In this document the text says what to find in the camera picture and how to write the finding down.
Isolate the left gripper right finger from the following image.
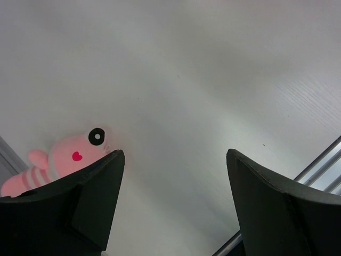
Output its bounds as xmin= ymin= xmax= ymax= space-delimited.
xmin=226 ymin=149 xmax=340 ymax=255

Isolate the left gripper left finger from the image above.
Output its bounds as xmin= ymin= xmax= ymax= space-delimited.
xmin=1 ymin=150 xmax=125 ymax=255

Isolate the pink plush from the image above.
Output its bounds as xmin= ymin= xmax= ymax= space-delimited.
xmin=1 ymin=127 xmax=113 ymax=197

